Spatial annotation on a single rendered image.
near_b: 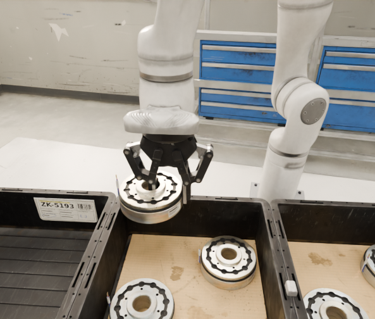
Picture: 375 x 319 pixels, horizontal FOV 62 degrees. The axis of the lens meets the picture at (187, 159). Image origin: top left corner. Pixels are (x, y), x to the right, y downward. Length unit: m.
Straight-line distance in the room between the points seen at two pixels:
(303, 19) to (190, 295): 0.51
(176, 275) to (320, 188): 0.65
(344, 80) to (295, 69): 1.66
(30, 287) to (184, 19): 0.52
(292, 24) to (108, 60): 3.03
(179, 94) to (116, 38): 3.06
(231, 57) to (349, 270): 1.80
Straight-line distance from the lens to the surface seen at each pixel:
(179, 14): 0.37
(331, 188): 1.13
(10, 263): 0.73
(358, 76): 2.37
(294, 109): 0.66
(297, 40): 0.64
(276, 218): 0.60
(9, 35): 4.14
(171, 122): 0.37
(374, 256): 0.70
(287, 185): 0.78
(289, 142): 0.70
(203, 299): 0.59
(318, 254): 0.70
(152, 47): 0.39
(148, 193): 0.49
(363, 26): 3.19
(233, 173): 1.11
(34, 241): 0.75
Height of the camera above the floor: 1.32
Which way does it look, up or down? 32 degrees down
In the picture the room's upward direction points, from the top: straight up
